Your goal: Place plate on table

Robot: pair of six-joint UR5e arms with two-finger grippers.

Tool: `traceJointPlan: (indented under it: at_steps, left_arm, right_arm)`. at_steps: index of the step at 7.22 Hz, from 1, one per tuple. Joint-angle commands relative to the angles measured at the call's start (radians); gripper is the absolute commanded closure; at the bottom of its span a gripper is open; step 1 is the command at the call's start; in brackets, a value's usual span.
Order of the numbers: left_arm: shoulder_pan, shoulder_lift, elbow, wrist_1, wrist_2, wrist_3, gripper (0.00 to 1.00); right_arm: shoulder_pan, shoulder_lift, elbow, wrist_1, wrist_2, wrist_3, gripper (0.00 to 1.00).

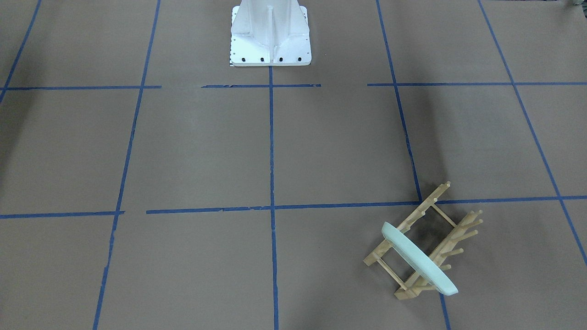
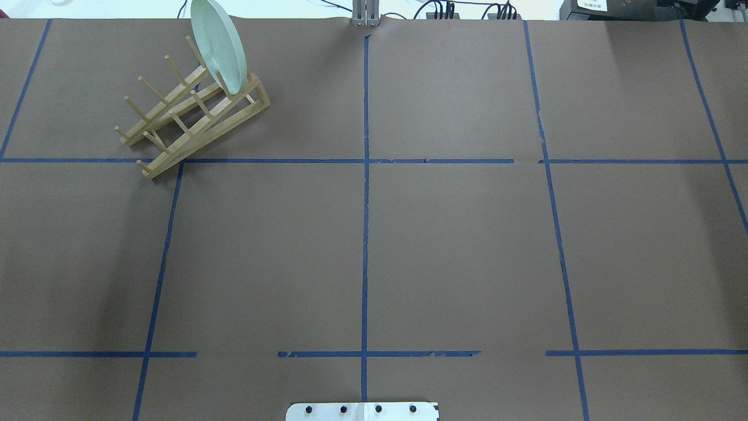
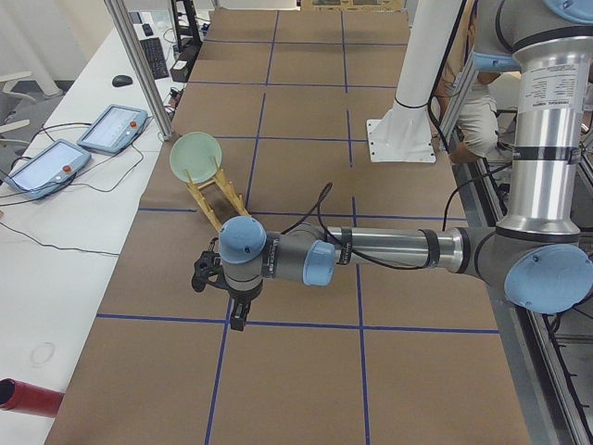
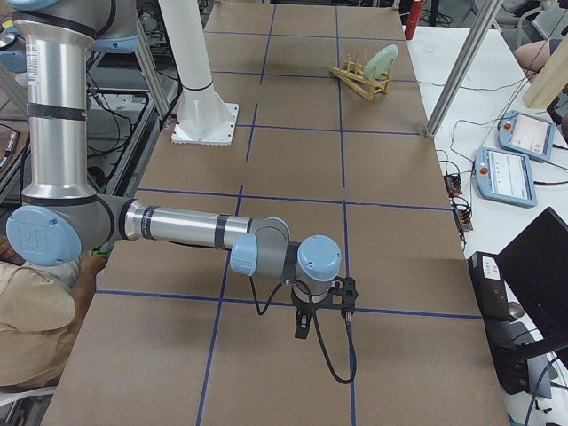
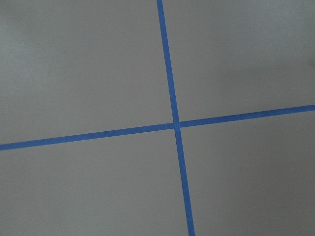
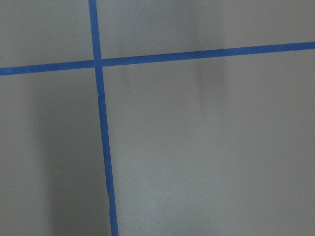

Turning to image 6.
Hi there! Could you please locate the blue tape line lengthwise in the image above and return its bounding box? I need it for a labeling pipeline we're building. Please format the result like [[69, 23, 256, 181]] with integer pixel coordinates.
[[89, 0, 119, 236]]

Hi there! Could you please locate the blue tape line crosswise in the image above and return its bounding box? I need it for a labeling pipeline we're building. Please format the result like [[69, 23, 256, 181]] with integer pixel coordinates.
[[0, 42, 315, 76]]

